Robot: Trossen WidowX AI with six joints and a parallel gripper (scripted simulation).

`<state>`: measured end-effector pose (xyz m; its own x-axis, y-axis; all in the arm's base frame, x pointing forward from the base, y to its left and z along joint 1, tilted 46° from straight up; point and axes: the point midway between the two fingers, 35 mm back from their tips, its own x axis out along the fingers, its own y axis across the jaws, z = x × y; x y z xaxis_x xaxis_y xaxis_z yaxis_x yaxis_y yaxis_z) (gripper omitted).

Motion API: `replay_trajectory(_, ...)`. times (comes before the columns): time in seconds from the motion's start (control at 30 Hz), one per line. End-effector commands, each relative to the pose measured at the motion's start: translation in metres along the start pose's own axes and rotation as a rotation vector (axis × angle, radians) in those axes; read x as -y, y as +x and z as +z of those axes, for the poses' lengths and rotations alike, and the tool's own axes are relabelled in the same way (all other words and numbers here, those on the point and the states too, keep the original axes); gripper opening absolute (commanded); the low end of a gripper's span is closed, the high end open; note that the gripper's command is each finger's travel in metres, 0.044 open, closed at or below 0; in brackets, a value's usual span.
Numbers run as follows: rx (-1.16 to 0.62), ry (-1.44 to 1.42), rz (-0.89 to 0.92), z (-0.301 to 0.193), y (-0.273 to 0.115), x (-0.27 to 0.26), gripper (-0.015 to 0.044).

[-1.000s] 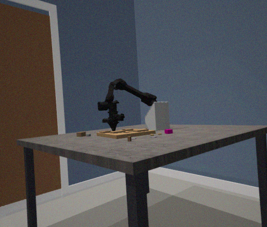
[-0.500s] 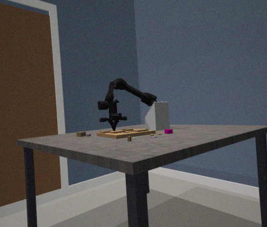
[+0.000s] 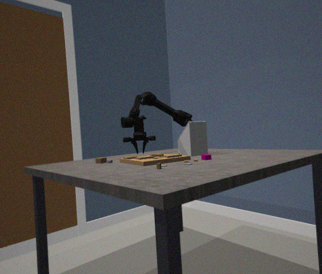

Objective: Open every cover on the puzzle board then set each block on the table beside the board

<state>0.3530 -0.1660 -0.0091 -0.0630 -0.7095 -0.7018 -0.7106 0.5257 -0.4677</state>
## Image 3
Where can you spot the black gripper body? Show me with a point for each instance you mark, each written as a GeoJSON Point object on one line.
{"type": "Point", "coordinates": [138, 129]}

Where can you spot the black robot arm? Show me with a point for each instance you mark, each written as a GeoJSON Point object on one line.
{"type": "Point", "coordinates": [150, 99]}

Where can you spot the magenta cube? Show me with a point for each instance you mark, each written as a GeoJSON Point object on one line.
{"type": "Point", "coordinates": [206, 157]}

